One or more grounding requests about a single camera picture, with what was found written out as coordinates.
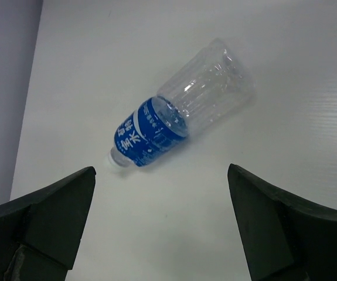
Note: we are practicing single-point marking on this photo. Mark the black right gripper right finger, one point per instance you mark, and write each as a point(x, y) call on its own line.
point(284, 236)

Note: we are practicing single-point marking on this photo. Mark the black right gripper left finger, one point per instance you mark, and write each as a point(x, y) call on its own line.
point(40, 233)

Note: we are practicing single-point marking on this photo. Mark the clear bottle blue label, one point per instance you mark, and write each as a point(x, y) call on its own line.
point(213, 85)

